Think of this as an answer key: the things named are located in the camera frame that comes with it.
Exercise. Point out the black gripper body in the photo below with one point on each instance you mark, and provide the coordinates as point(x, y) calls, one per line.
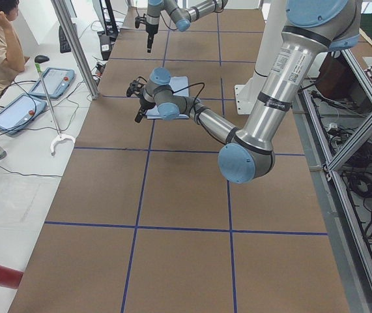
point(150, 32)
point(144, 105)

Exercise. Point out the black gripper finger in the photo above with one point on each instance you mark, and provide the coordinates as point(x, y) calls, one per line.
point(151, 40)
point(136, 119)
point(141, 114)
point(148, 42)

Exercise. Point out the light blue t-shirt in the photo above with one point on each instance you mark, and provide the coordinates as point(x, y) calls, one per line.
point(179, 81)

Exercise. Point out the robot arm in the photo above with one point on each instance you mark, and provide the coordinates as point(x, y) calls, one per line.
point(309, 28)
point(181, 17)

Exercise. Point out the reacher grabber stick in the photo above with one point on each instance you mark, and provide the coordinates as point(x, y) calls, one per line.
point(60, 136)

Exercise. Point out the black keyboard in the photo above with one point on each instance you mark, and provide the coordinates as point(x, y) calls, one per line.
point(64, 46)

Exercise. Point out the far blue teach pendant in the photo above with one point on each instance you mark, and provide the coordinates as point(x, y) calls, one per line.
point(57, 81)

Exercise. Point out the blue teach pendant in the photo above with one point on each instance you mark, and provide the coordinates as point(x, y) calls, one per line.
point(57, 81)
point(20, 112)

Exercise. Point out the brown paper table cover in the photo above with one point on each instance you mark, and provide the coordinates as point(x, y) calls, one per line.
point(143, 220)

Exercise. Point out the black computer mouse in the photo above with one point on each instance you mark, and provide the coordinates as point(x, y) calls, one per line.
point(41, 59)

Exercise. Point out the near blue teach pendant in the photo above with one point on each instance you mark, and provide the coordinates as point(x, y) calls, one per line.
point(20, 112)

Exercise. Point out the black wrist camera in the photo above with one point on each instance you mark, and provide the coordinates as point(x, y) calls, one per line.
point(140, 20)
point(136, 86)

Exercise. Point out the aluminium frame post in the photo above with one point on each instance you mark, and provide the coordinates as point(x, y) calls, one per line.
point(65, 21)

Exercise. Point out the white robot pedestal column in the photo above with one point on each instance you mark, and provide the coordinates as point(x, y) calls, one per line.
point(271, 42)

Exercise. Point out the aluminium frame rack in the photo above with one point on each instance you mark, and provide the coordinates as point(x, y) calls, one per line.
point(336, 100)

